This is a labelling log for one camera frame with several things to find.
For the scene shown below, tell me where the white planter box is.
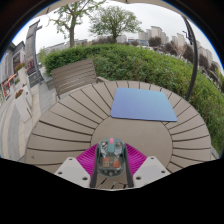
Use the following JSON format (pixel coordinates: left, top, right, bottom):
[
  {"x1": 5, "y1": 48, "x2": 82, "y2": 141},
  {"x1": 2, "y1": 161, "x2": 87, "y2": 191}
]
[{"x1": 13, "y1": 88, "x2": 34, "y2": 124}]

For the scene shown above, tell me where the round leafy tree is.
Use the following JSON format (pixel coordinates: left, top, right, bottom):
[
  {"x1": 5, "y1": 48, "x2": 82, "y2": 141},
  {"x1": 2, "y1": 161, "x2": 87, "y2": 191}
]
[{"x1": 88, "y1": 4, "x2": 143, "y2": 44}]

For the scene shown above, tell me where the group of apartment buildings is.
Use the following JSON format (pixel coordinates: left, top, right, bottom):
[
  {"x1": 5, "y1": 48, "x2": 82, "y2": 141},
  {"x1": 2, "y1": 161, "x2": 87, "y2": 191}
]
[{"x1": 138, "y1": 24, "x2": 221, "y2": 73}]

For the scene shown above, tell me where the dark sign pillar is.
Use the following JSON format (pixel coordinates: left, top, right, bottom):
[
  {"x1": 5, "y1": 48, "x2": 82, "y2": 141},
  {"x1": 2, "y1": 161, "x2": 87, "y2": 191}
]
[{"x1": 24, "y1": 19, "x2": 44, "y2": 88}]

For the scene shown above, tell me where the black curved umbrella pole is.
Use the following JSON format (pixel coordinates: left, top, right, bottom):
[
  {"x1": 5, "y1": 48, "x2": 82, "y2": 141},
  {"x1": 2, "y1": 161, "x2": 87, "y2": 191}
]
[{"x1": 181, "y1": 15, "x2": 200, "y2": 102}]

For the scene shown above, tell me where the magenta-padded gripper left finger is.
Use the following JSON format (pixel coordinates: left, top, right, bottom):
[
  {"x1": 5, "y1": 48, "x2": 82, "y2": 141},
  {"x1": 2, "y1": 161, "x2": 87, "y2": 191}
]
[{"x1": 54, "y1": 143, "x2": 101, "y2": 189}]

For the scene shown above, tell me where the transparent teal computer mouse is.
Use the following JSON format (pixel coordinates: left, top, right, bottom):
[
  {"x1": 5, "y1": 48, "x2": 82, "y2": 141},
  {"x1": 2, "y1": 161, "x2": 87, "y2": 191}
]
[{"x1": 95, "y1": 137, "x2": 127, "y2": 178}]

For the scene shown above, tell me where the sparse-leaved tree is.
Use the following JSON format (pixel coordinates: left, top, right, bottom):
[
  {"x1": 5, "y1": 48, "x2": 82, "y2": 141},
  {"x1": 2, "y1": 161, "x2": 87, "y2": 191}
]
[{"x1": 48, "y1": 0, "x2": 108, "y2": 48}]

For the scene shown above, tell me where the blue mouse pad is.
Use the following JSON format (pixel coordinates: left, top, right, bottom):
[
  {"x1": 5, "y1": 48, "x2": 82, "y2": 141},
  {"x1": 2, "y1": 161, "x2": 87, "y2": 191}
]
[{"x1": 110, "y1": 87, "x2": 178, "y2": 123}]

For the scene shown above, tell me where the beige umbrella canopy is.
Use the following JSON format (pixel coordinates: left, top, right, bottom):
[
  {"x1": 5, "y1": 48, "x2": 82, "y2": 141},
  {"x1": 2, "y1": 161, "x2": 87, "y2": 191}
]
[{"x1": 34, "y1": 0, "x2": 181, "y2": 16}]

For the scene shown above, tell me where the brown slatted chair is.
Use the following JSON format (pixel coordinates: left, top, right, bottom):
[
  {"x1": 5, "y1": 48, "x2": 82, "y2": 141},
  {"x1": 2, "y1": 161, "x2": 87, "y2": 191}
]
[{"x1": 50, "y1": 58, "x2": 108, "y2": 100}]

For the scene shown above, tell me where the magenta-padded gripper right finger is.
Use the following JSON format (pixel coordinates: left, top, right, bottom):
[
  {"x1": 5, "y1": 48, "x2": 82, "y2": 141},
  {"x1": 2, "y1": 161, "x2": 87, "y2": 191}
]
[{"x1": 123, "y1": 143, "x2": 172, "y2": 189}]

